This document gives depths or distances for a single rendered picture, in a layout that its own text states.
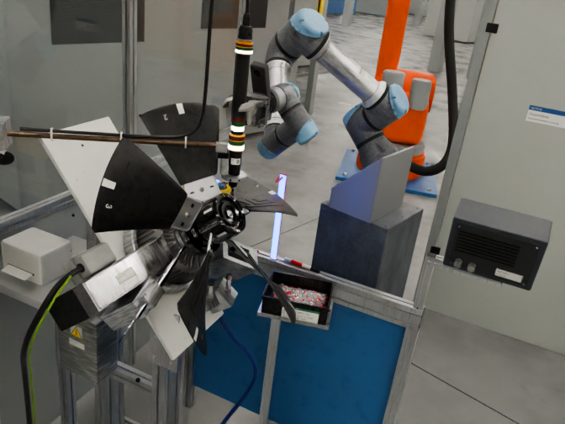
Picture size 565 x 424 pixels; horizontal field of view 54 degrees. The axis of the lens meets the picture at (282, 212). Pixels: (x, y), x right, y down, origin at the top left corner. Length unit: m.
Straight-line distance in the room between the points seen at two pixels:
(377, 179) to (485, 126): 1.23
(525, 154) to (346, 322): 1.53
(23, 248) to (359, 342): 1.15
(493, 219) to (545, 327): 1.88
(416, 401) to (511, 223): 1.39
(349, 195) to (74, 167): 1.00
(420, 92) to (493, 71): 2.22
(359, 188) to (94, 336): 1.03
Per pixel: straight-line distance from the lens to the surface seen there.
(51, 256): 1.84
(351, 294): 1.95
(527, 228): 1.72
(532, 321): 3.52
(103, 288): 1.36
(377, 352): 2.05
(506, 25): 3.08
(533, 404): 3.16
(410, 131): 5.37
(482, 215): 1.72
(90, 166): 1.63
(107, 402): 2.05
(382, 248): 2.10
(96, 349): 1.77
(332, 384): 2.21
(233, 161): 1.53
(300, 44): 1.95
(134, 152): 1.35
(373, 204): 2.06
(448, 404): 2.95
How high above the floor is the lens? 1.85
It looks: 24 degrees down
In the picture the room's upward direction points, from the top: 7 degrees clockwise
